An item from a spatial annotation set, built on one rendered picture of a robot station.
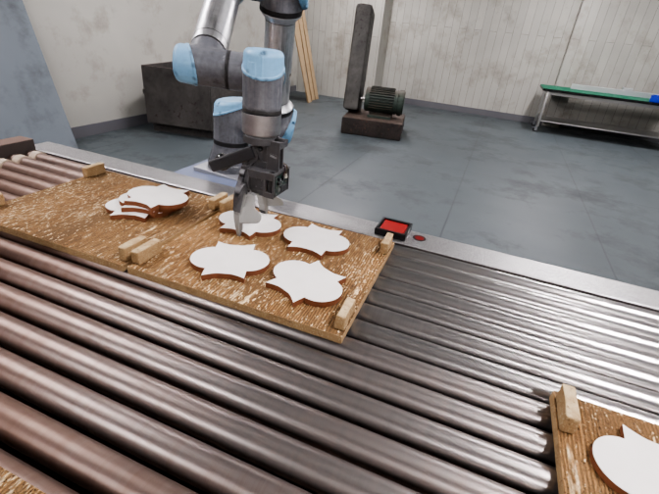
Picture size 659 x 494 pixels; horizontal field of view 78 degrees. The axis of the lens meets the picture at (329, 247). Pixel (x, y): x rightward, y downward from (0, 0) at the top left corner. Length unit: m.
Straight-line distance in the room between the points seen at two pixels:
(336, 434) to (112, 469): 0.24
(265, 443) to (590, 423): 0.40
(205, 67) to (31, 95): 3.84
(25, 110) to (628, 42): 8.85
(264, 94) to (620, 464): 0.74
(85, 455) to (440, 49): 9.11
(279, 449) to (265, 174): 0.51
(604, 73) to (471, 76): 2.28
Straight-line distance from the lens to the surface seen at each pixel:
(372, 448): 0.53
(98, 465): 0.54
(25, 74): 4.71
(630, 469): 0.61
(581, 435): 0.62
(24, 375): 0.67
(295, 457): 0.51
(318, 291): 0.70
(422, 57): 9.38
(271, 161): 0.83
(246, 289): 0.72
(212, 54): 0.91
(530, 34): 9.23
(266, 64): 0.79
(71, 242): 0.92
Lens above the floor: 1.34
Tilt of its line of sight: 28 degrees down
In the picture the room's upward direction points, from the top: 6 degrees clockwise
